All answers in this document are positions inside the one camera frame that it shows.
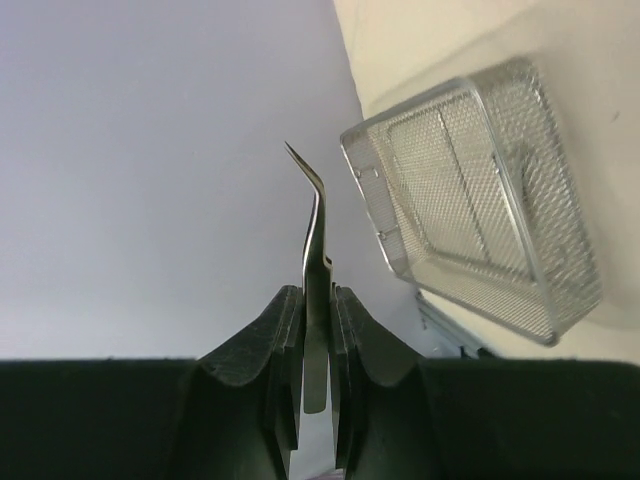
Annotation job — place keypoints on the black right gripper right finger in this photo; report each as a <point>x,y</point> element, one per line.
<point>399,415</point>

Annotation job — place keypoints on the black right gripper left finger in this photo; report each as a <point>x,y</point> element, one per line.
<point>231,414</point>

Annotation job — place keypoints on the steel forceps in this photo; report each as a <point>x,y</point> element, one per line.
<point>317,290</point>

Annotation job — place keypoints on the wire mesh instrument tray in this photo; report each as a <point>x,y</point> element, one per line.
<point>471,197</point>

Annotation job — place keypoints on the beige cloth wrap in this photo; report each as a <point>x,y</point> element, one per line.
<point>588,55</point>

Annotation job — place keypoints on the aluminium front rail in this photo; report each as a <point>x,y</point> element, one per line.
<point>453,340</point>

